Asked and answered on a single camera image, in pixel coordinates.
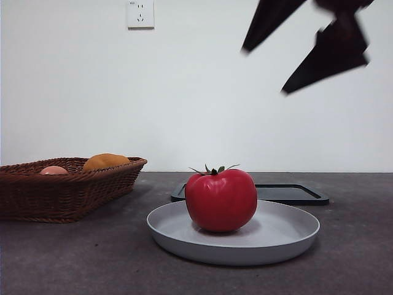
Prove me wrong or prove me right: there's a red tomato with green stem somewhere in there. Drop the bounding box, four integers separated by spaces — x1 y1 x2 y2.
185 163 258 233

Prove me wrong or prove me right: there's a black rectangular tray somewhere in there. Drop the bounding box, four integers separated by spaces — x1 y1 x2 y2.
170 183 330 207

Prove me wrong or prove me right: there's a pale grey round plate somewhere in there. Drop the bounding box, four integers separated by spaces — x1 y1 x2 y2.
146 199 321 267

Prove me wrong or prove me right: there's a pink egg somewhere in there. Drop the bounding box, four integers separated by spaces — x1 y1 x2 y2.
39 165 69 176

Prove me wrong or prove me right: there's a brown wicker basket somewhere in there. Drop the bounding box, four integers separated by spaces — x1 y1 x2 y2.
0 157 148 224

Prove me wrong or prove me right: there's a white wall socket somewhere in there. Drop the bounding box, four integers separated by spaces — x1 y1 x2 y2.
127 0 155 31

